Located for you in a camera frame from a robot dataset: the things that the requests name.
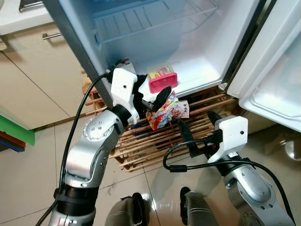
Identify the colourful snack packet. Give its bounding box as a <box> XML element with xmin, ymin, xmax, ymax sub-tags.
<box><xmin>146</xmin><ymin>91</ymin><xmax>190</xmax><ymax>131</ymax></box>

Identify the grey steel fridge body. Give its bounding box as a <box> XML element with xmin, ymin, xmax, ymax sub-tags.
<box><xmin>43</xmin><ymin>0</ymin><xmax>265</xmax><ymax>110</ymax></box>

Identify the white fridge door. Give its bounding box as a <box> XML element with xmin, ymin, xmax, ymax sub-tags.
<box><xmin>226</xmin><ymin>0</ymin><xmax>301</xmax><ymax>133</ymax></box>

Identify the pink lidded food container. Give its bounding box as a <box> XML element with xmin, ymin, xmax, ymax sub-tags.
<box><xmin>147</xmin><ymin>65</ymin><xmax>179</xmax><ymax>94</ymax></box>

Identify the wooden slatted rack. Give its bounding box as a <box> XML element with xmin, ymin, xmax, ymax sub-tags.
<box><xmin>82</xmin><ymin>75</ymin><xmax>247</xmax><ymax>173</ymax></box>

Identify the robot right leg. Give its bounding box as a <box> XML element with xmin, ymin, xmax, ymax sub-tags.
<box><xmin>180</xmin><ymin>186</ymin><xmax>222</xmax><ymax>226</ymax></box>

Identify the blue plastic crate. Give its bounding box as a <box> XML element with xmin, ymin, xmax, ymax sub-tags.
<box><xmin>0</xmin><ymin>132</ymin><xmax>26</xmax><ymax>153</ymax></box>

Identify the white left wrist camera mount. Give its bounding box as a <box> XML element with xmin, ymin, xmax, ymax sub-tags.
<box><xmin>110</xmin><ymin>66</ymin><xmax>140</xmax><ymax>125</ymax></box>

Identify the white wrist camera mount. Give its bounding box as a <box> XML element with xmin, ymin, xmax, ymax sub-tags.
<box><xmin>110</xmin><ymin>66</ymin><xmax>140</xmax><ymax>125</ymax></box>
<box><xmin>208</xmin><ymin>116</ymin><xmax>249</xmax><ymax>163</ymax></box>

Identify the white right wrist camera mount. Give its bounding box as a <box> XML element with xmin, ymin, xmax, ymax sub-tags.
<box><xmin>208</xmin><ymin>116</ymin><xmax>249</xmax><ymax>163</ymax></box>

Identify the white wire fridge shelf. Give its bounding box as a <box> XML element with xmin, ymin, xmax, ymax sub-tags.
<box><xmin>92</xmin><ymin>0</ymin><xmax>220</xmax><ymax>44</ymax></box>

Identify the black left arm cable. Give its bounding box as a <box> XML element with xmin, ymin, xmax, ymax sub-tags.
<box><xmin>37</xmin><ymin>71</ymin><xmax>113</xmax><ymax>226</ymax></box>

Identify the steel cabinet handle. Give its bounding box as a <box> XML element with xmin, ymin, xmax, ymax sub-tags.
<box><xmin>41</xmin><ymin>32</ymin><xmax>64</xmax><ymax>41</ymax></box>

